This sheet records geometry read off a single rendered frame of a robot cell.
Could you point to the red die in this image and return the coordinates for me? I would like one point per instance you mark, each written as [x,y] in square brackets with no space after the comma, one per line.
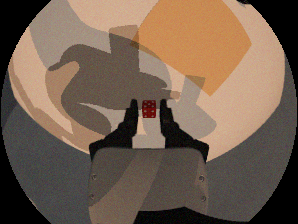
[149,109]

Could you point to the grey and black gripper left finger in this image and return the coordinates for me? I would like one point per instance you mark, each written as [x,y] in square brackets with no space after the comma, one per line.
[122,136]

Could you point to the tan flat mat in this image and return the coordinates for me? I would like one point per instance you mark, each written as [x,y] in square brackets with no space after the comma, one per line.
[201,39]

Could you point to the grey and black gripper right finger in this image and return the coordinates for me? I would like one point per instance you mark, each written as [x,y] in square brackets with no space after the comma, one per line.
[176,136]

